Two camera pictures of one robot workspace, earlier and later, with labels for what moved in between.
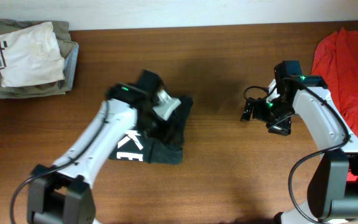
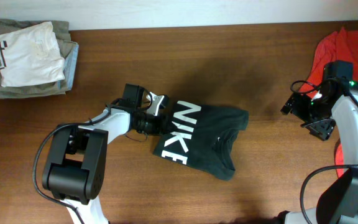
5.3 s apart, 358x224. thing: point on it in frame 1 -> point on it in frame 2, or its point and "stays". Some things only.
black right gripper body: [275, 113] -> [314, 114]
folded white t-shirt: [29, 54] stays
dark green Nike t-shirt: [134, 146] -> [203, 137]
